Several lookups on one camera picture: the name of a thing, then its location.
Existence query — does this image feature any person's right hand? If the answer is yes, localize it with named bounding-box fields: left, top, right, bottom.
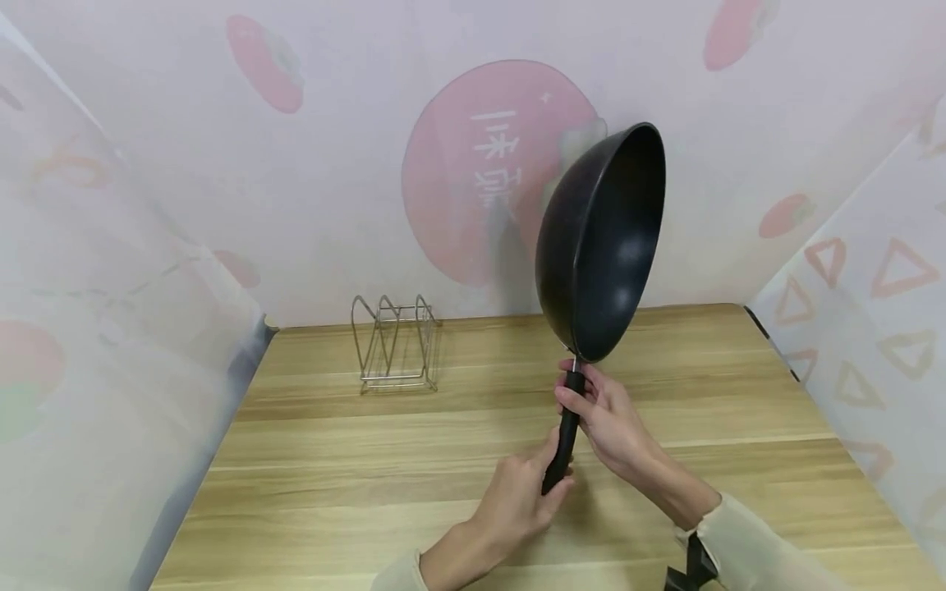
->
left=554, top=361, right=680, bottom=492

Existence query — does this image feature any person's left hand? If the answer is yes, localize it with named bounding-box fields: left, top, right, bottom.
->
left=466, top=425, right=576, bottom=552

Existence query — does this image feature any black frying pan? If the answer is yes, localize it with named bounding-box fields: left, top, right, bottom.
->
left=535, top=122, right=667, bottom=497

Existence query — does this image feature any person's left forearm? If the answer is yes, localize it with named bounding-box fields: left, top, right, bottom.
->
left=370, top=519, right=498, bottom=591

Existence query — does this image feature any person's right forearm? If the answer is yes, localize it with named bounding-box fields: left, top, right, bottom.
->
left=641, top=461, right=851, bottom=591

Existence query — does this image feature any metal wire rack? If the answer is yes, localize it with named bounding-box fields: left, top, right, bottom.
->
left=351, top=294, right=443, bottom=395

